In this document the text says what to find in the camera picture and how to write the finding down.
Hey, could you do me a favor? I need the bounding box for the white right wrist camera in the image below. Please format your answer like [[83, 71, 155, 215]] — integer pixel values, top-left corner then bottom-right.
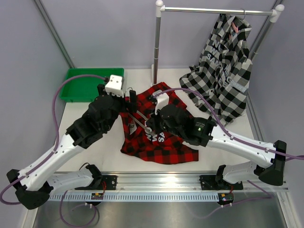
[[152, 90, 169, 116]]

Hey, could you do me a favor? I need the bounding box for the metal clothes hanger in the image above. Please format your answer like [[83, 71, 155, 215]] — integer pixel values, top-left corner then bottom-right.
[[126, 108, 151, 133]]

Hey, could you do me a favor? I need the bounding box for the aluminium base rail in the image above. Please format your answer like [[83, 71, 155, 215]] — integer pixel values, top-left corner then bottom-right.
[[99, 171, 289, 193]]

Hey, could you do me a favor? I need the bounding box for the green plastic tray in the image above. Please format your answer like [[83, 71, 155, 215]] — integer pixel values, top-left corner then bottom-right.
[[60, 68, 124, 103]]

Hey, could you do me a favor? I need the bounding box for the pink clothes hanger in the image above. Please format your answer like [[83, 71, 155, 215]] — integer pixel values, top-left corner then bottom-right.
[[231, 22, 239, 33]]

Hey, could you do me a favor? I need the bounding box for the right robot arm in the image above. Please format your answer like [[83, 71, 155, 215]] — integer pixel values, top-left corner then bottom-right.
[[146, 104, 287, 189]]

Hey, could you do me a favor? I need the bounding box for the black white plaid shirt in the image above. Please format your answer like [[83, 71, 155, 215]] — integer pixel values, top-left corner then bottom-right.
[[179, 14, 252, 124]]

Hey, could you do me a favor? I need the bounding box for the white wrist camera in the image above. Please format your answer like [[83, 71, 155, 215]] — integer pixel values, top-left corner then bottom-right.
[[152, 90, 169, 116], [105, 75, 124, 97]]

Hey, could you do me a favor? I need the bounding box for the red black plaid shirt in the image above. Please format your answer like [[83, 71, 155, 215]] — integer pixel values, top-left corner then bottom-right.
[[120, 82, 199, 165]]

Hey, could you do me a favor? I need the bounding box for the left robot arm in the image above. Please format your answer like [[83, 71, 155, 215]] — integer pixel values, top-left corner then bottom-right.
[[7, 84, 137, 209]]

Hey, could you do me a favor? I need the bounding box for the white slotted cable duct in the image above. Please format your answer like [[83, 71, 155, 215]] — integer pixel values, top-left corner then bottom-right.
[[49, 191, 219, 202]]

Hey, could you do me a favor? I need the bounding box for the metal clothes rack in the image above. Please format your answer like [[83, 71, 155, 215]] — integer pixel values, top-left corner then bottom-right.
[[152, 0, 285, 85]]

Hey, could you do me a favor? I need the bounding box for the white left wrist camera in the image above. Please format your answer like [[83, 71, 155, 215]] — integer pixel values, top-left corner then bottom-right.
[[105, 75, 124, 97]]

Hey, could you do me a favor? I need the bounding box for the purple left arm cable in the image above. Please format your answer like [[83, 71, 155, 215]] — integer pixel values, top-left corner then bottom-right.
[[0, 74, 112, 205]]

